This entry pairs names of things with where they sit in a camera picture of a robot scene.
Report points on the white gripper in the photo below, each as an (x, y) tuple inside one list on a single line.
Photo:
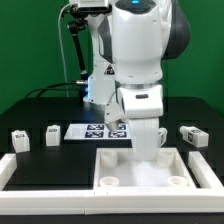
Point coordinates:
[(144, 138)]

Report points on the white square tabletop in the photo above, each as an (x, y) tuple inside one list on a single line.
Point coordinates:
[(118, 168)]

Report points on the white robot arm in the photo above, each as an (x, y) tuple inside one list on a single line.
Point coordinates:
[(130, 40)]

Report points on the white U-shaped obstacle fence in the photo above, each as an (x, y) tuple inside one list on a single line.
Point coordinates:
[(207, 196)]

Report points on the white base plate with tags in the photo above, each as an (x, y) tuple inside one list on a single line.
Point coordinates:
[(96, 132)]

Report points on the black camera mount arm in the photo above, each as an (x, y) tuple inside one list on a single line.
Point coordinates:
[(74, 30)]

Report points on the camera on mount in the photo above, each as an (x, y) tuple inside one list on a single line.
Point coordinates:
[(90, 6)]

